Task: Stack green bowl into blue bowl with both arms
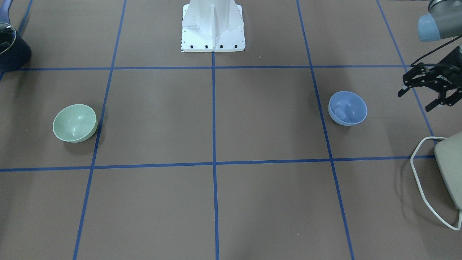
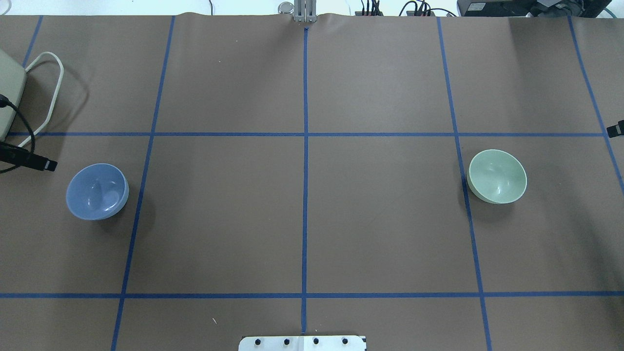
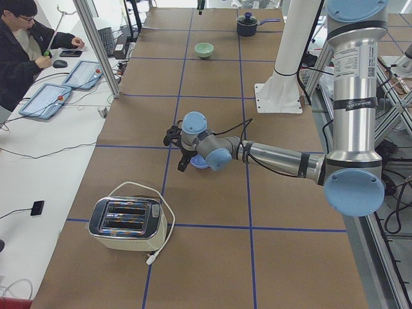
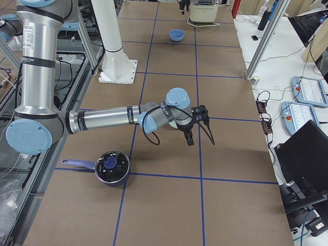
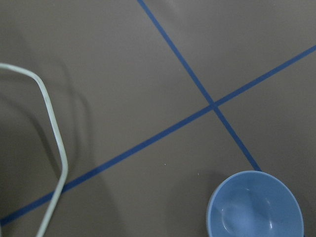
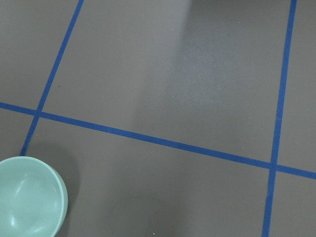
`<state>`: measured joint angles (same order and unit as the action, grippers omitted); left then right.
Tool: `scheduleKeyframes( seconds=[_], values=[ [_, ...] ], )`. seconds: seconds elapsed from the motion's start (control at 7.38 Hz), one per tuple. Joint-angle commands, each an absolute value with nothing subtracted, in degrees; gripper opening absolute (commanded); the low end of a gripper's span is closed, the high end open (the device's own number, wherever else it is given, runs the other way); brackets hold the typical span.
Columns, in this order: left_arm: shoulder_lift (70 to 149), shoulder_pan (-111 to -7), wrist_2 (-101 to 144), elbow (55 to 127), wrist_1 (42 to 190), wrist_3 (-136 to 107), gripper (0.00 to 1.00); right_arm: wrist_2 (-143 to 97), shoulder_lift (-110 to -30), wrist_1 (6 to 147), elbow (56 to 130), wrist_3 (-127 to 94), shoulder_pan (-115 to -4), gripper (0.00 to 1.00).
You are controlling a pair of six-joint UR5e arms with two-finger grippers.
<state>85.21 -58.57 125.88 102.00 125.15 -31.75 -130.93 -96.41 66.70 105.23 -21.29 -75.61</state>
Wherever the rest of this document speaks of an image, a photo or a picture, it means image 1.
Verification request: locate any green bowl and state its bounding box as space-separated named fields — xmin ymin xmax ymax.
xmin=52 ymin=104 xmax=98 ymax=143

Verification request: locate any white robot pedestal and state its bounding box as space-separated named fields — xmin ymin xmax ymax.
xmin=180 ymin=0 xmax=246 ymax=52

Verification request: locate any cream toaster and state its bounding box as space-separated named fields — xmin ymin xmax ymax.
xmin=434 ymin=132 xmax=462 ymax=210

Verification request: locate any white toaster cable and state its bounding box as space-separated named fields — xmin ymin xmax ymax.
xmin=410 ymin=136 xmax=462 ymax=231

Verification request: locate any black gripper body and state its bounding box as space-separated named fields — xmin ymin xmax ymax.
xmin=426 ymin=46 xmax=462 ymax=95

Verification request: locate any glass saucepan lid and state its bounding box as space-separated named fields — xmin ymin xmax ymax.
xmin=0 ymin=22 xmax=17 ymax=54

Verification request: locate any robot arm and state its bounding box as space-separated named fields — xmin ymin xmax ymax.
xmin=397 ymin=0 xmax=462 ymax=112

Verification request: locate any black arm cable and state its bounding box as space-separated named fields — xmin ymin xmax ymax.
xmin=410 ymin=35 xmax=462 ymax=73

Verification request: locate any blue bowl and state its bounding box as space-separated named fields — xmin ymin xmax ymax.
xmin=328 ymin=91 xmax=368 ymax=126

